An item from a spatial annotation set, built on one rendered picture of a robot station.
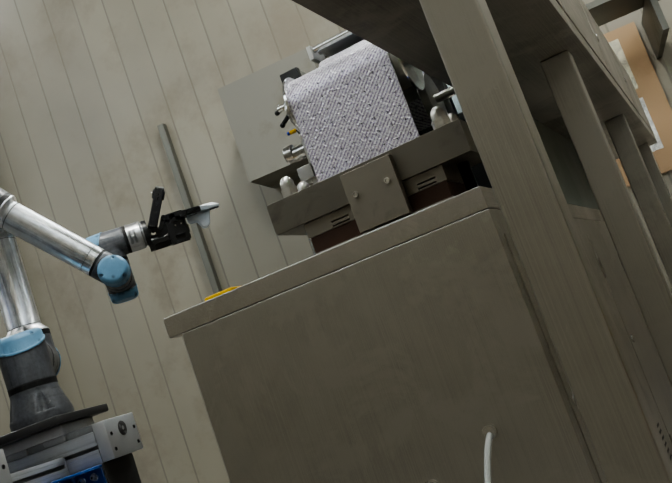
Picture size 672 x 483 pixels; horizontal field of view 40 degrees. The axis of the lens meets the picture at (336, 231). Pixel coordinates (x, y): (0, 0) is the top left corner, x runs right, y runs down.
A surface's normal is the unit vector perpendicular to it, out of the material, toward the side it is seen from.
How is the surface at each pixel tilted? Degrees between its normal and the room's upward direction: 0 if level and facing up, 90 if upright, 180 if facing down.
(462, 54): 90
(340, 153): 90
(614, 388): 90
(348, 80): 90
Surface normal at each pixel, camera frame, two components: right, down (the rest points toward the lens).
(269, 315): -0.39, 0.00
